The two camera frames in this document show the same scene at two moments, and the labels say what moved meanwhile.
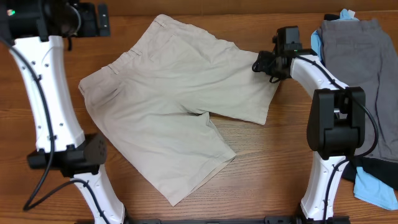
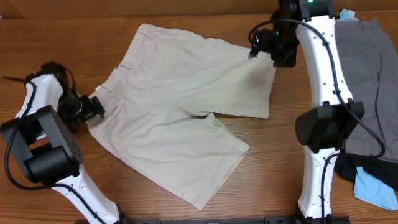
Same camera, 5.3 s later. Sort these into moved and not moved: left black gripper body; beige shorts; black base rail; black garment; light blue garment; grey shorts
Moved: beige shorts; left black gripper body
Not moved: light blue garment; black base rail; grey shorts; black garment
